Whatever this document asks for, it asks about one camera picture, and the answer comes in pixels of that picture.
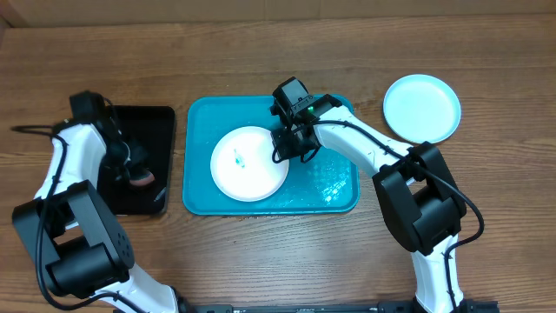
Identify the red green scrub sponge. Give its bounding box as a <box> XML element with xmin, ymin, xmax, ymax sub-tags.
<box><xmin>129</xmin><ymin>168</ymin><xmax>156</xmax><ymax>188</ymax></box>

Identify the white plate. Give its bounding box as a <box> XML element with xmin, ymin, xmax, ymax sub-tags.
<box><xmin>210</xmin><ymin>126</ymin><xmax>289</xmax><ymax>202</ymax></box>

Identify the light blue plate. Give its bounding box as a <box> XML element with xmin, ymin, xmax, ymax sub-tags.
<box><xmin>382</xmin><ymin>74</ymin><xmax>462</xmax><ymax>143</ymax></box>

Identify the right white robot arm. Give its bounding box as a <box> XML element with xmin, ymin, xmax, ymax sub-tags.
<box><xmin>270</xmin><ymin>77</ymin><xmax>473</xmax><ymax>312</ymax></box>

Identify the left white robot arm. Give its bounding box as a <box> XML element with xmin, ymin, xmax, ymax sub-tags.
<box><xmin>12</xmin><ymin>90</ymin><xmax>193</xmax><ymax>312</ymax></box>

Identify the black plastic tray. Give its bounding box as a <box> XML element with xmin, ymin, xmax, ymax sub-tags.
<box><xmin>96</xmin><ymin>106</ymin><xmax>175</xmax><ymax>216</ymax></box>

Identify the teal plastic tray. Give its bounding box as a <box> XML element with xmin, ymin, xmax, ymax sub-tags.
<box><xmin>182</xmin><ymin>96</ymin><xmax>360</xmax><ymax>216</ymax></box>

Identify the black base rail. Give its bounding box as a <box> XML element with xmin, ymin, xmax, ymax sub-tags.
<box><xmin>173</xmin><ymin>290</ymin><xmax>500</xmax><ymax>313</ymax></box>

